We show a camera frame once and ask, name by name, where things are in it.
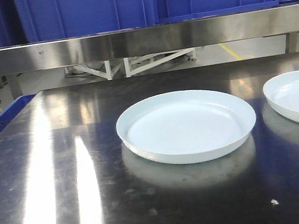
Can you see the steel shelf leg right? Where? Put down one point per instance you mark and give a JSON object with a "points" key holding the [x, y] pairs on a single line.
{"points": [[291, 42]]}

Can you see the white metal frame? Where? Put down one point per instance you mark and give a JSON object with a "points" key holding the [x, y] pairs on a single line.
{"points": [[131, 66]]}

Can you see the stainless steel shelf rail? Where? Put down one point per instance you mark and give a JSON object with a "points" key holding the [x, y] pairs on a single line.
{"points": [[143, 41]]}

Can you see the blue crate upper middle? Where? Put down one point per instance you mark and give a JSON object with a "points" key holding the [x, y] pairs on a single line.
{"points": [[47, 20]]}

